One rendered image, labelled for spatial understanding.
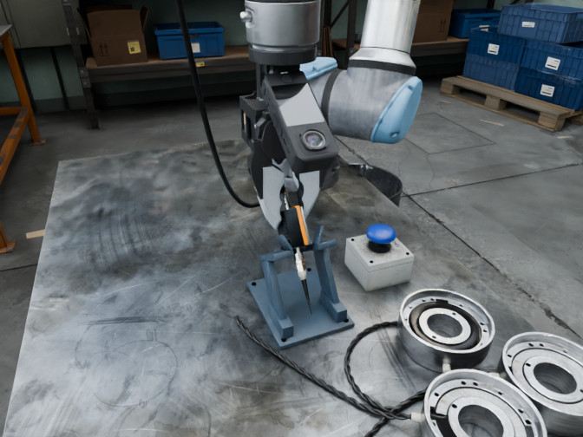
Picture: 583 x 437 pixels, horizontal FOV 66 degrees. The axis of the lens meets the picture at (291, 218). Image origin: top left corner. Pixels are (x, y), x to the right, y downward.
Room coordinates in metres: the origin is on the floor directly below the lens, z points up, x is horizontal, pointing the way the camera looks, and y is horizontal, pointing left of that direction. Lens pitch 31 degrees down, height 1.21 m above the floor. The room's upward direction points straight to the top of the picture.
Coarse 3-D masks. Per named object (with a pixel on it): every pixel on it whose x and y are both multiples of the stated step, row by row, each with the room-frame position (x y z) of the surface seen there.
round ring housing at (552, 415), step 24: (528, 336) 0.36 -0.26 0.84; (552, 336) 0.35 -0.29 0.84; (504, 360) 0.32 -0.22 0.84; (528, 360) 0.33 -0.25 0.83; (552, 360) 0.33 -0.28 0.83; (576, 360) 0.33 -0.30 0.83; (528, 384) 0.30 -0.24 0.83; (576, 384) 0.30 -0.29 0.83; (552, 408) 0.26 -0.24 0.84; (552, 432) 0.27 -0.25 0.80; (576, 432) 0.26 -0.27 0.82
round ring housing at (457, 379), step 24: (432, 384) 0.29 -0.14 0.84; (456, 384) 0.30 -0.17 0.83; (480, 384) 0.30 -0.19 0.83; (504, 384) 0.29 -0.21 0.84; (432, 408) 0.28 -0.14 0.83; (456, 408) 0.27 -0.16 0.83; (480, 408) 0.28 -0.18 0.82; (528, 408) 0.27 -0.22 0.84; (432, 432) 0.24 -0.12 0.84; (456, 432) 0.25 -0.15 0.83; (504, 432) 0.25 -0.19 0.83; (528, 432) 0.25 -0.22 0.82
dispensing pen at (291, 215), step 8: (280, 192) 0.49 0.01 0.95; (288, 200) 0.48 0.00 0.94; (288, 208) 0.48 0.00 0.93; (296, 208) 0.47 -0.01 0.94; (288, 216) 0.46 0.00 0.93; (296, 216) 0.46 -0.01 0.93; (280, 224) 0.47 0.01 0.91; (288, 224) 0.45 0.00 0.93; (296, 224) 0.45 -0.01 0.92; (280, 232) 0.47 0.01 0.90; (288, 232) 0.45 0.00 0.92; (296, 232) 0.45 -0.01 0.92; (288, 240) 0.44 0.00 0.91; (296, 240) 0.44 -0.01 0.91; (280, 248) 0.46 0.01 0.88; (296, 248) 0.45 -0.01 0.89; (296, 256) 0.44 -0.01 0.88; (296, 264) 0.44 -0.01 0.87; (304, 264) 0.44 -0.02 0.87; (304, 272) 0.44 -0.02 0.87; (304, 280) 0.43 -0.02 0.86; (304, 288) 0.43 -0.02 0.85
